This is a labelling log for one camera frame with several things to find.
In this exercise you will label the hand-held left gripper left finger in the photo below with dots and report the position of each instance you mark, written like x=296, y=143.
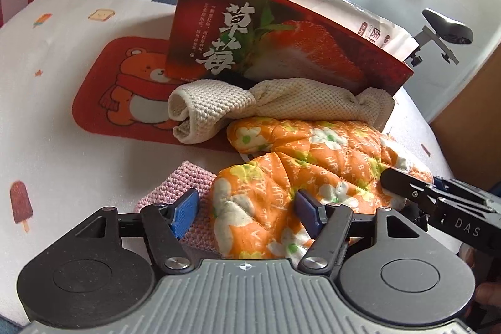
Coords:
x=186, y=210

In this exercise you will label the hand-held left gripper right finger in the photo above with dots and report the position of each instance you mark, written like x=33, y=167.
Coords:
x=307, y=210

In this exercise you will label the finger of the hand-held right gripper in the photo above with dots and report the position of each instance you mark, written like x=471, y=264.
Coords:
x=407, y=185

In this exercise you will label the orange floral quilted cloth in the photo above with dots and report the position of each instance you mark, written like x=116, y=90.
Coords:
x=305, y=165

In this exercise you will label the cream knitted cloth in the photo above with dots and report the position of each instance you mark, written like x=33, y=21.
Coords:
x=297, y=99

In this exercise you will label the red strawberry print box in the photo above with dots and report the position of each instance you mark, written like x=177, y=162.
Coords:
x=274, y=40

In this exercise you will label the person's right hand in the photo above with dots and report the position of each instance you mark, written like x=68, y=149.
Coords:
x=489, y=297

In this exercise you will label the pink crocheted cloth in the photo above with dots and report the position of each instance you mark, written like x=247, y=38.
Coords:
x=184, y=177

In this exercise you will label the wooden door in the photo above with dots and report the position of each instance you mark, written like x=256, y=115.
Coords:
x=473, y=130

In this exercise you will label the red bear print mat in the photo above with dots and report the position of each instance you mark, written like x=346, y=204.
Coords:
x=117, y=83

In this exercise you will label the white printed bed sheet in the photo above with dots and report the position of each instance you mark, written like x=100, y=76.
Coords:
x=51, y=122

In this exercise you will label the white plastic bag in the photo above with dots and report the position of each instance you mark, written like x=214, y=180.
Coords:
x=344, y=9

